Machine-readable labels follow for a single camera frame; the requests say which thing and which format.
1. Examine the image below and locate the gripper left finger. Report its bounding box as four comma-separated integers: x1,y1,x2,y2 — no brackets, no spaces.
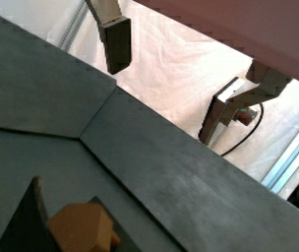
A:
86,0,131,74

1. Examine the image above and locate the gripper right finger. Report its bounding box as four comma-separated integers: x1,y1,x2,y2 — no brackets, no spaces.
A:
198,60,292,145

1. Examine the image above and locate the brown three prong object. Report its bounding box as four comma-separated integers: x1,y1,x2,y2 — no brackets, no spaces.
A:
47,203,120,252

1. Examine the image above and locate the black curved fixture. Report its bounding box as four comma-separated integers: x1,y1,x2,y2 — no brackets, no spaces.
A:
0,177,142,252

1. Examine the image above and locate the black cable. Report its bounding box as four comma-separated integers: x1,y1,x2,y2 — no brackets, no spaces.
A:
219,101,265,158

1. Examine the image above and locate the aluminium frame rail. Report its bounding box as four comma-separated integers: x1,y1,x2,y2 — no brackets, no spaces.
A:
262,132,299,193

